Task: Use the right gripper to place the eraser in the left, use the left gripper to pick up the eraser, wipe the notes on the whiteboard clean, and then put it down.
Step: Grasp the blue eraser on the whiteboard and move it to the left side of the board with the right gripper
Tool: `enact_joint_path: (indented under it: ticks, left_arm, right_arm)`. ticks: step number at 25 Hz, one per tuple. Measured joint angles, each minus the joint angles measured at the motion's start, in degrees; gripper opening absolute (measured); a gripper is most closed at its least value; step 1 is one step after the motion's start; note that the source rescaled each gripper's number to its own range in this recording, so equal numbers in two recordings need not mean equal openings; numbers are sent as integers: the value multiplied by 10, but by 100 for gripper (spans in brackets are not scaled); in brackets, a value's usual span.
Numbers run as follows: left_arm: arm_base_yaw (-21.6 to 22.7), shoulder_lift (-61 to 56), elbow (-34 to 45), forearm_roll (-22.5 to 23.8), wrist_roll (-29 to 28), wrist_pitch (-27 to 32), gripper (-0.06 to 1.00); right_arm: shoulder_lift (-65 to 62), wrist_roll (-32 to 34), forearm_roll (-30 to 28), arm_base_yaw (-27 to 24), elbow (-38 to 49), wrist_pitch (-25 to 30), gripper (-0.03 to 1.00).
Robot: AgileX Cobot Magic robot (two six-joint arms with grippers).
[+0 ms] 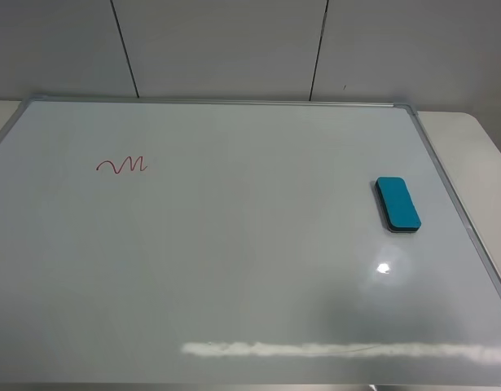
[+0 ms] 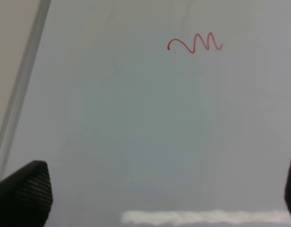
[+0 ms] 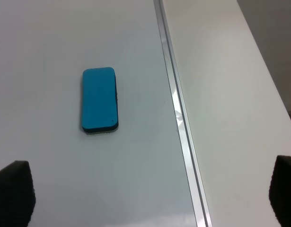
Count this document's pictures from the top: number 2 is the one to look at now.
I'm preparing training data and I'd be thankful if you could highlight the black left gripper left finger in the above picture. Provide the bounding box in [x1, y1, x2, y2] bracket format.
[0, 160, 53, 227]

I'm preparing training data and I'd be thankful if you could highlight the red marker squiggle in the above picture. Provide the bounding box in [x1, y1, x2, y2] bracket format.
[167, 32, 223, 54]

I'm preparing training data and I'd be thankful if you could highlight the white whiteboard with aluminium frame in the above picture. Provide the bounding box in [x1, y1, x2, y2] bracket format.
[0, 0, 291, 227]

